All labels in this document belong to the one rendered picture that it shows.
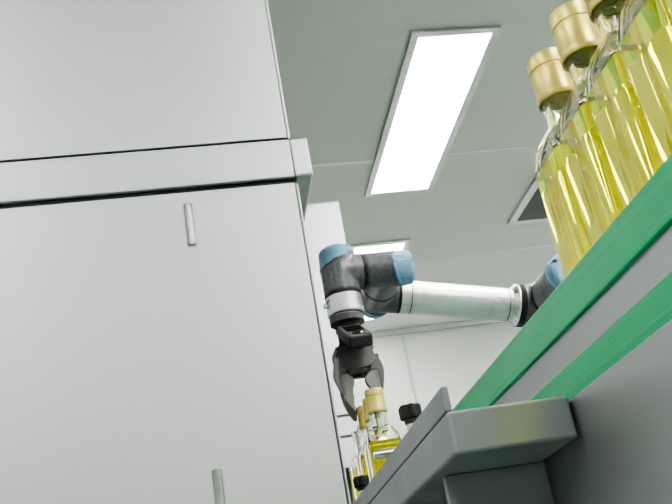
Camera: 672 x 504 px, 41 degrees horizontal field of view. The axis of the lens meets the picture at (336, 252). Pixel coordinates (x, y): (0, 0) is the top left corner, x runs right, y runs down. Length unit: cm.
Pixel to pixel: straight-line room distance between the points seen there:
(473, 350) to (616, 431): 585
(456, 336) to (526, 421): 582
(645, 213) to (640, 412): 12
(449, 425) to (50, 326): 65
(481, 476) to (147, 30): 88
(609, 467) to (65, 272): 76
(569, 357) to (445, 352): 570
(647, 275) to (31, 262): 82
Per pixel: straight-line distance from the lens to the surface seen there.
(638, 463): 58
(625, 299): 61
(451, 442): 62
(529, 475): 71
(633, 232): 58
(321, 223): 303
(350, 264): 183
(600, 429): 62
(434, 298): 198
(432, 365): 634
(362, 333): 171
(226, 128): 127
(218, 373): 112
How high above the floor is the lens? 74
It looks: 24 degrees up
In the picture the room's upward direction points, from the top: 10 degrees counter-clockwise
